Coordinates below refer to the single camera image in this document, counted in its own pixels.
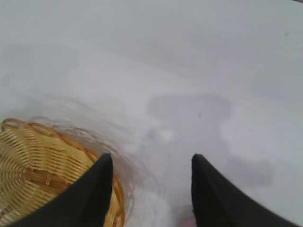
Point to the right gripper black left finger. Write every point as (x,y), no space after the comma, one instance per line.
(85,203)

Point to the yellow woven wicker basket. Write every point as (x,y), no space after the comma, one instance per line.
(28,156)

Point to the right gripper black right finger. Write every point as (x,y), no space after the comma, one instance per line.
(217,203)

